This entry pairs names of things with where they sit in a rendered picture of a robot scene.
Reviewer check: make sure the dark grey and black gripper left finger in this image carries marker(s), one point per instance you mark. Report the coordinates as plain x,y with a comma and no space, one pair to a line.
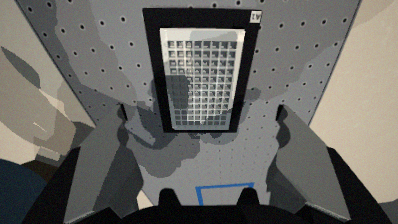
97,183

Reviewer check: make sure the black rectangular frame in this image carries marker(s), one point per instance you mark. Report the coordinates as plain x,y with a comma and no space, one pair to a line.
212,18

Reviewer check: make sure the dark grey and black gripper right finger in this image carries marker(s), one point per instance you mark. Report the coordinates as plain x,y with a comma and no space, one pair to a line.
311,180

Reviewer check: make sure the blue tape outline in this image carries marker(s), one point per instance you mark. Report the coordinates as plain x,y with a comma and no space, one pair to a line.
198,189

